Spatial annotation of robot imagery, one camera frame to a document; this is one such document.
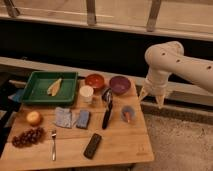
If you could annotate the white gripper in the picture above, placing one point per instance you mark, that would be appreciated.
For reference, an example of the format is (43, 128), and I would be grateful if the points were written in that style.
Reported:
(155, 83)

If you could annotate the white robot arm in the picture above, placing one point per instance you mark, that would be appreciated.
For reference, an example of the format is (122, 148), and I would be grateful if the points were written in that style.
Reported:
(168, 58)

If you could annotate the purple bowl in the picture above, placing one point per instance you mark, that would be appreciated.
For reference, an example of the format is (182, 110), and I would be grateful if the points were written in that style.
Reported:
(119, 84)

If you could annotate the red bowl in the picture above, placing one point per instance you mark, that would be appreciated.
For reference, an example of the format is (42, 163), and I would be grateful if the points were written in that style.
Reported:
(96, 81)

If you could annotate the small blue grey cup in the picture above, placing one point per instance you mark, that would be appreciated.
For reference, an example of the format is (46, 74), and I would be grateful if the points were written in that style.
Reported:
(127, 114)

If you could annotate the white cup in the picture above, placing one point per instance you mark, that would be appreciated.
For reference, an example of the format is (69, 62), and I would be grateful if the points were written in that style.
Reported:
(86, 93)

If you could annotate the black remote control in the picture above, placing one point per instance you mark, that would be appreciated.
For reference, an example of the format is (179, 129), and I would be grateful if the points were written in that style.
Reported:
(92, 146)

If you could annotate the blue sponge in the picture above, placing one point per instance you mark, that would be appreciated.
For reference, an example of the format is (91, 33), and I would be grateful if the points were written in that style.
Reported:
(83, 119)

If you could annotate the light blue crumpled cloth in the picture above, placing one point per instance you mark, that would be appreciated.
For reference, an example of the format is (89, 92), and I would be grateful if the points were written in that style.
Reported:
(63, 117)

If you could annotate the silver fork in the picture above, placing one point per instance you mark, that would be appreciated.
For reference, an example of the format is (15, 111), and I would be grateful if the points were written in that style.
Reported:
(53, 135)

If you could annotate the green plastic tray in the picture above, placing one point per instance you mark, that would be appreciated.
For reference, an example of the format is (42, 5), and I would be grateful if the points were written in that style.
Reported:
(35, 91)

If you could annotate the yellow red apple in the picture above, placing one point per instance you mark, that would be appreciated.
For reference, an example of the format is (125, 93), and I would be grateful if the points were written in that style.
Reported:
(34, 118)

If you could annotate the bunch of red grapes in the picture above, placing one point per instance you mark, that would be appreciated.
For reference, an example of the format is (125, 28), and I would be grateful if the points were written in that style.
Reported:
(28, 138)

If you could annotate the blue object beside table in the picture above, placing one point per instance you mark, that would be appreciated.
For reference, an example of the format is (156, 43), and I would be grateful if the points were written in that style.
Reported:
(16, 97)

